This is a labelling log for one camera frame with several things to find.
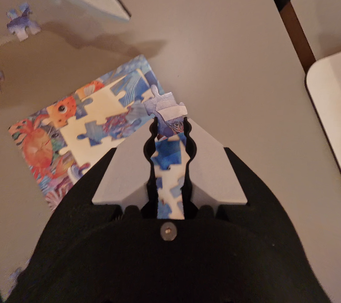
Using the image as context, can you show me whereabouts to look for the white rounded board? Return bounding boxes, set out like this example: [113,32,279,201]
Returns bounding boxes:
[305,51,341,173]

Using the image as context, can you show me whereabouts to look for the lavender white whale puzzle piece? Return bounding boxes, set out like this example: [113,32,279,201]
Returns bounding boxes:
[143,92,187,142]

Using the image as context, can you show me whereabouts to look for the blue wave puzzle piece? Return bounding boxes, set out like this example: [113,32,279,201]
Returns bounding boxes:
[110,67,160,101]

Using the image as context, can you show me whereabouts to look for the blue red coral puzzle piece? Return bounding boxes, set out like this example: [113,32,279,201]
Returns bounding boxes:
[102,111,143,140]

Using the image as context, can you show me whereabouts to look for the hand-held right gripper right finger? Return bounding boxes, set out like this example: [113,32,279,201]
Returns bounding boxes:
[182,117,249,219]

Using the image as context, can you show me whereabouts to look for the purple blue white puzzle piece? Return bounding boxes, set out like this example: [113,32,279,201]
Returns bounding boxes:
[6,2,42,42]

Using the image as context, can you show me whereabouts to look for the navy striped puzzle piece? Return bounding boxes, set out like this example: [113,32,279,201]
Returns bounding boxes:
[77,119,108,147]

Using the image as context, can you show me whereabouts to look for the sea print puzzle board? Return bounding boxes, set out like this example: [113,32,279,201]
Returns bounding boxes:
[8,54,187,219]

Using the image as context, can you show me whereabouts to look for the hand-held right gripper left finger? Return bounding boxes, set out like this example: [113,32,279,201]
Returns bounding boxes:
[91,117,159,219]

